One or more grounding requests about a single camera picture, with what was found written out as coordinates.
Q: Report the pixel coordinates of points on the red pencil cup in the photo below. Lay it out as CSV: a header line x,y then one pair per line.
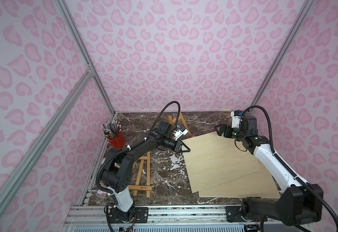
x,y
118,142

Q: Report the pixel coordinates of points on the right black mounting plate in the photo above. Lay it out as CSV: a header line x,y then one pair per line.
x,y
235,214

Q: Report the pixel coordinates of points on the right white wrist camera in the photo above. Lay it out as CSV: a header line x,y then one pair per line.
x,y
236,118

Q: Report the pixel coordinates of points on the light wooden board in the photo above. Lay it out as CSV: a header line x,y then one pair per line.
x,y
257,184
214,160

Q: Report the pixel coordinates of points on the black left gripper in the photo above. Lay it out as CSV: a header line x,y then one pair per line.
x,y
176,144

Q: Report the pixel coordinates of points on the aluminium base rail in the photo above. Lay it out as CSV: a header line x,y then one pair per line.
x,y
190,218

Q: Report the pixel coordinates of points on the black mounting plate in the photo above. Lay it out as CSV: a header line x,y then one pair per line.
x,y
235,214
135,214

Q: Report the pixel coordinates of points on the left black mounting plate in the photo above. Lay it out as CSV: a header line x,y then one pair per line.
x,y
135,214

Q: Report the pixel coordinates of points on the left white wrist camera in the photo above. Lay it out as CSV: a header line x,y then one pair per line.
x,y
179,132

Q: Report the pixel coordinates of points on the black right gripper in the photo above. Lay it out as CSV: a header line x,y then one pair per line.
x,y
227,130

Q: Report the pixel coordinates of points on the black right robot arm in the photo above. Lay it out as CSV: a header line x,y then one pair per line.
x,y
299,203

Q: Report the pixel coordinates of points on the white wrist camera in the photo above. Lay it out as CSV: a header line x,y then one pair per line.
x,y
236,118
179,132

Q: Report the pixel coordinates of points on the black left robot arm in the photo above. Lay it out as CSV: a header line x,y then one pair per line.
x,y
115,173

